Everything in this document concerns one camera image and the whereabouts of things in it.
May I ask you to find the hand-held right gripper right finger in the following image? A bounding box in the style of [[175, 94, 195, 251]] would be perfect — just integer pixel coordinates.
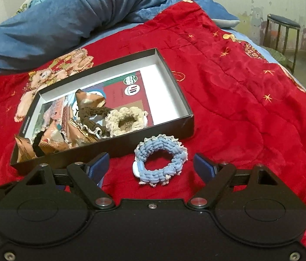
[[187, 153, 285, 210]]

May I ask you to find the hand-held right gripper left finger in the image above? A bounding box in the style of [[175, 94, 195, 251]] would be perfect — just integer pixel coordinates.
[[24, 152, 113, 210]]

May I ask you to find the shallow black cardboard box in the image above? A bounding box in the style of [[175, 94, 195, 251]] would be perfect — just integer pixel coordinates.
[[10, 47, 195, 175]]

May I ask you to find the blue knitted scrunchie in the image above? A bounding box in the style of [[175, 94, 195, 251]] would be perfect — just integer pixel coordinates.
[[133, 134, 189, 187]]

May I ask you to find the brown snack packet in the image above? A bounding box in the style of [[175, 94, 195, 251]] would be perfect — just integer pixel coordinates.
[[65, 118, 98, 144], [38, 120, 70, 152], [15, 137, 37, 161], [75, 89, 107, 109]]

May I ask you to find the cream knitted scrunchie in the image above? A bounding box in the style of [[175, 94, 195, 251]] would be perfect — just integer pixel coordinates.
[[105, 105, 148, 139]]

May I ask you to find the brown knitted scrunchie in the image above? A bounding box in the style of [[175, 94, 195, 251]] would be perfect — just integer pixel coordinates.
[[77, 105, 117, 140]]

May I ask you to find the black scrunchie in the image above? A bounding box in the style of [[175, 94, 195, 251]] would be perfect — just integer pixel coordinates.
[[31, 130, 51, 157]]

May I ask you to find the colourful history textbook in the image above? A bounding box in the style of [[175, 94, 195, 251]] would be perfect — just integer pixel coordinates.
[[40, 70, 156, 142]]

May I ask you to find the red bear-printed blanket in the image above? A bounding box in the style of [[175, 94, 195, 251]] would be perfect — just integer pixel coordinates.
[[0, 0, 306, 256]]

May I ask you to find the green patterned cloth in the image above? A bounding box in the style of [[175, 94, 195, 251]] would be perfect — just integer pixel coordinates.
[[267, 46, 289, 66]]

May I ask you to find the blue plush duvet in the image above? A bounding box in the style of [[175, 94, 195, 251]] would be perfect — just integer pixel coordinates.
[[0, 0, 240, 82]]

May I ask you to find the round blue-topped metal stool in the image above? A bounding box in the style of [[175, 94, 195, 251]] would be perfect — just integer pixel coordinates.
[[260, 13, 301, 74]]

